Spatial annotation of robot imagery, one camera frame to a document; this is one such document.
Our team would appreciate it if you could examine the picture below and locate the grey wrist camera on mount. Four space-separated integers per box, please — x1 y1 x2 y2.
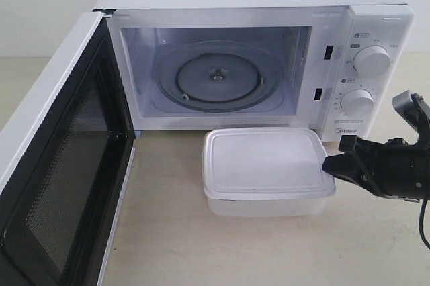
392 90 429 150

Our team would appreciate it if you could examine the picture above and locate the white control knob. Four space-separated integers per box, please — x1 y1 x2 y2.
353 46 391 78
340 89 374 118

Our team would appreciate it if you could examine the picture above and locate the white microwave door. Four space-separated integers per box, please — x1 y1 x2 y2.
1 11 135 285

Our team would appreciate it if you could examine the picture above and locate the white microwave oven body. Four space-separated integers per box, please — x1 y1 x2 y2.
94 0 414 142

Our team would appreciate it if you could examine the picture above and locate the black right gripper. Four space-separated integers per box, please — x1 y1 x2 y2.
322 135 429 200

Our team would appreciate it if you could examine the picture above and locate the lower white control knob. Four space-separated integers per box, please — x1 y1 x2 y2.
340 89 374 118

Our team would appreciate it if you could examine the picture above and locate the upper white control knob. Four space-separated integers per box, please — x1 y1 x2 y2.
353 46 391 78

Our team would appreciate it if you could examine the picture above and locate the white plastic lidded container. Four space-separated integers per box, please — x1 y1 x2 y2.
202 127 336 218

